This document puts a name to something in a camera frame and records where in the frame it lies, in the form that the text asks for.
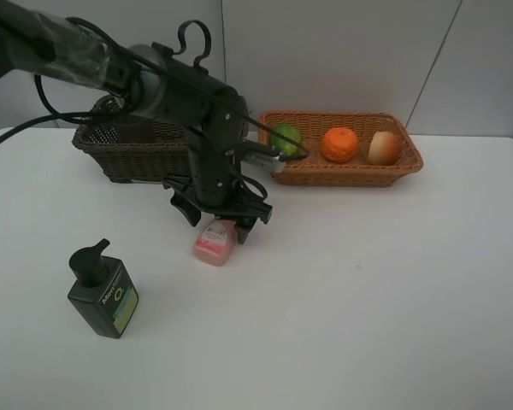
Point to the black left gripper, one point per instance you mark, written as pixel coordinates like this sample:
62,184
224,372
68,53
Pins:
215,184

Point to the pink lotion bottle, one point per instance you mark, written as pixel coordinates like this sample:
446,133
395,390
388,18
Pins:
216,242

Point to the green lime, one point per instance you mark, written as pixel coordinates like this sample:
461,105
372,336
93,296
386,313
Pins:
290,132

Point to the dark green pump bottle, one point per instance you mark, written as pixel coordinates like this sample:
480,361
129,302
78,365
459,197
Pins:
103,292

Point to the orange mandarin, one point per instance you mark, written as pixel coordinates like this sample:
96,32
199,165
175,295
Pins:
339,145

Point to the red yellow peach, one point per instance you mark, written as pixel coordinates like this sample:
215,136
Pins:
384,149

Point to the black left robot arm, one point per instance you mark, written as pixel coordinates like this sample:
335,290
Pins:
149,82

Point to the tan wicker basket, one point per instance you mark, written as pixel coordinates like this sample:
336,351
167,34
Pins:
315,170

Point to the dark brown wicker basket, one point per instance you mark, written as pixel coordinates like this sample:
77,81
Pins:
132,148

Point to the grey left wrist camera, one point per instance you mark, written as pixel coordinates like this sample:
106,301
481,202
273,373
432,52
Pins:
271,163

